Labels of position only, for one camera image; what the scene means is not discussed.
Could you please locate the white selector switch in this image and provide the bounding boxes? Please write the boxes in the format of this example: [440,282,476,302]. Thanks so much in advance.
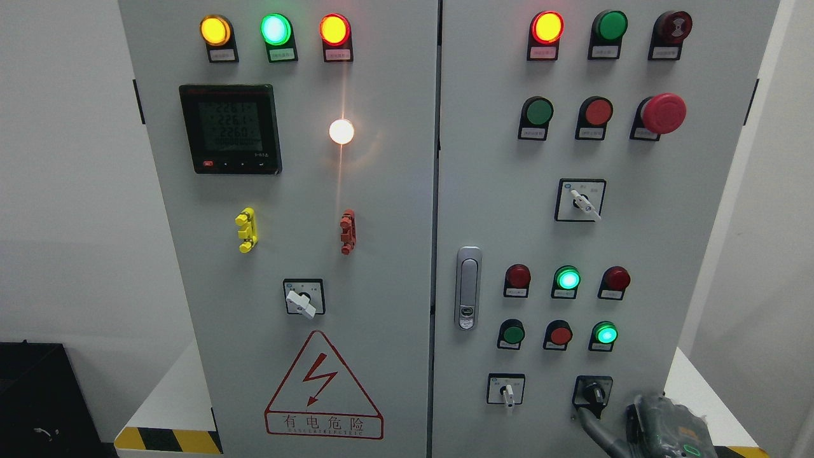
[555,179,607,221]
[486,372,526,415]

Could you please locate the red push button upper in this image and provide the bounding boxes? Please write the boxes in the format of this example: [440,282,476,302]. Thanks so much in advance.
[574,96,614,141]

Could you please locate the red terminal connector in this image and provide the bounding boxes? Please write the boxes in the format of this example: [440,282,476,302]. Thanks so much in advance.
[338,209,357,255]

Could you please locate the yellow terminal connector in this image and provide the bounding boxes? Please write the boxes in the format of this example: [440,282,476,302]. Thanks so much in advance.
[235,207,258,253]

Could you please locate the green lit button lower right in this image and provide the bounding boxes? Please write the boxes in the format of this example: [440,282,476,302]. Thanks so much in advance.
[588,320,618,352]

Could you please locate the red-orange indicator light right door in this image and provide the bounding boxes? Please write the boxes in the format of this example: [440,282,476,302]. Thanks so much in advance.
[527,10,565,61]

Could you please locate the black digital power meter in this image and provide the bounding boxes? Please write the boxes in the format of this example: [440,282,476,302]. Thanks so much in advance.
[179,84,282,175]

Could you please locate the red-orange indicator light left door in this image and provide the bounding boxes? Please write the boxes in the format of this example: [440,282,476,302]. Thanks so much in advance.
[319,13,354,62]

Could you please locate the white glowing indicator light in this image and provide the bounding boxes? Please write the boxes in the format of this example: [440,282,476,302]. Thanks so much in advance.
[328,118,355,145]

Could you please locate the dark red indicator light right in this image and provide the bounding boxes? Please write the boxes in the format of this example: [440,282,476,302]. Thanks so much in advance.
[598,266,631,301]

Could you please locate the red push button lower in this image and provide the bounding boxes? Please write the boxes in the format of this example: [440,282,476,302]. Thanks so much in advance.
[542,319,573,351]

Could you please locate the black rotary knob switch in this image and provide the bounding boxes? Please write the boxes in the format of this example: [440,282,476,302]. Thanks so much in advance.
[572,376,613,419]

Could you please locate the green lit indicator light middle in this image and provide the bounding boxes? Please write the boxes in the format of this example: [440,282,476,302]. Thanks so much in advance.
[551,265,581,300]

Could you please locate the white selector switch upper right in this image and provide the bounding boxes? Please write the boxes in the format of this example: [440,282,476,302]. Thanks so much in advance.
[555,179,607,221]

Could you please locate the white platform with hazard stripes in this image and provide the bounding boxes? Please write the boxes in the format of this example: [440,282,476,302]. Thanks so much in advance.
[114,342,768,457]

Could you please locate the red emergency stop mushroom button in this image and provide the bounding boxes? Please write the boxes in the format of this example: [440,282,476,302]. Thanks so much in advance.
[629,92,687,142]

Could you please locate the silver door latch handle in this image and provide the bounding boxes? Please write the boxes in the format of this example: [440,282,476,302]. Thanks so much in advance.
[455,246,482,331]

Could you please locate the green lit indicator light top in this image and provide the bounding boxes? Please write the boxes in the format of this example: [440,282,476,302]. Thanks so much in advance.
[261,13,298,63]

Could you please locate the red buzzer alarm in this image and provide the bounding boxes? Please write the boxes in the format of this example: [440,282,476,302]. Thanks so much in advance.
[648,10,694,61]

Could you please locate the red electric danger warning sticker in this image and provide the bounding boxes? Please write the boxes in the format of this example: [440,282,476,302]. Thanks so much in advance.
[265,330,384,440]

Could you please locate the dark red indicator light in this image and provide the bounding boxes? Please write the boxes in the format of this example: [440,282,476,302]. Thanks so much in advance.
[502,264,532,298]
[598,266,631,301]

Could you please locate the green push button lower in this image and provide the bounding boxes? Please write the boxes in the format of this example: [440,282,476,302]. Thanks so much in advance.
[496,319,525,350]

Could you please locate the green unlit indicator top right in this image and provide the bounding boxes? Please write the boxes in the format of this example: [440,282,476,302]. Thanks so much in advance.
[588,10,629,60]

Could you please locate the black box bottom left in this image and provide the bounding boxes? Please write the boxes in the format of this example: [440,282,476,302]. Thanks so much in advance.
[1,341,106,457]

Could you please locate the white selector switch left door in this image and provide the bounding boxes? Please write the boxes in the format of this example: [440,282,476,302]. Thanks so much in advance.
[282,278,326,320]

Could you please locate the white selector switch lower right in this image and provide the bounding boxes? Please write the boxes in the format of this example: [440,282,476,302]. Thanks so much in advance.
[486,372,526,415]

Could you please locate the green push button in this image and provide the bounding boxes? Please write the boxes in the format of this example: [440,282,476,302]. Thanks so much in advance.
[517,96,553,141]
[496,319,525,350]

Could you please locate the dark red indicator light left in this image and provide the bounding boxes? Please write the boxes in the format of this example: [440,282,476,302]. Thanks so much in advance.
[502,264,532,298]

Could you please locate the green lit indicator light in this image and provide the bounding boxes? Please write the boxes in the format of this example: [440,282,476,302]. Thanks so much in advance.
[261,13,298,63]
[551,265,581,300]

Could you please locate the red push button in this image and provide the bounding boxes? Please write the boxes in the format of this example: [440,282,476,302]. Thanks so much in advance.
[574,96,614,141]
[542,319,573,351]

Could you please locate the grey electrical cabinet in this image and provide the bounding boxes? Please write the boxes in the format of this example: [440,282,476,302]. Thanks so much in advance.
[119,1,780,457]

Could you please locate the yellow indicator light top left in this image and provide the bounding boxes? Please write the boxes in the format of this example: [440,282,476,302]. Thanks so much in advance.
[200,15,239,63]

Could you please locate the red-orange indicator light door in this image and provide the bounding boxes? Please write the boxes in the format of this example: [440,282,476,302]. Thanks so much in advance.
[319,13,354,62]
[527,10,565,61]

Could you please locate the green push button upper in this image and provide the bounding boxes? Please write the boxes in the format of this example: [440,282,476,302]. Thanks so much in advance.
[517,96,553,141]

